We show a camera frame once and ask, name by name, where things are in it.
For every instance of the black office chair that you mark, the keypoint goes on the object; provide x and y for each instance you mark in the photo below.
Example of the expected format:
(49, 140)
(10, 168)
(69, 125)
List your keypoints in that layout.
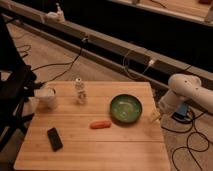
(17, 84)

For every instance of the long grey metal rail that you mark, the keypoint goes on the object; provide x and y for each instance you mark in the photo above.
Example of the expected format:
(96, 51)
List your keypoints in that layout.
(115, 28)

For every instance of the blue box on floor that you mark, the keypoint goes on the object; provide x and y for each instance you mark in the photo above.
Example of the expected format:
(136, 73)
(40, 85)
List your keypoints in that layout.
(182, 111)

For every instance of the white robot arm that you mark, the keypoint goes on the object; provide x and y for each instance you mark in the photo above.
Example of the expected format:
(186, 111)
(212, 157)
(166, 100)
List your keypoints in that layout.
(183, 87)

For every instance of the black phone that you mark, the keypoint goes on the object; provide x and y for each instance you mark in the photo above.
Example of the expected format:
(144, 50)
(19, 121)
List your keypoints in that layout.
(54, 139)

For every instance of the white object on rail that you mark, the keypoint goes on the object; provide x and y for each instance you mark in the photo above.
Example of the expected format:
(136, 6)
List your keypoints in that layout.
(58, 15)

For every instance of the green ceramic bowl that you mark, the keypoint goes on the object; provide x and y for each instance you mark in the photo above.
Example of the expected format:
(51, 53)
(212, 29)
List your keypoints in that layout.
(125, 108)

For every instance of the white cup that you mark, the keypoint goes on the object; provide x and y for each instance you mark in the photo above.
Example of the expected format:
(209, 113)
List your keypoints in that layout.
(48, 96)

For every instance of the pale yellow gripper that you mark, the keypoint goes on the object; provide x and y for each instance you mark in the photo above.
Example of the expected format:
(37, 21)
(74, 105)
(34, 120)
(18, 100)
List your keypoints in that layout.
(155, 115)

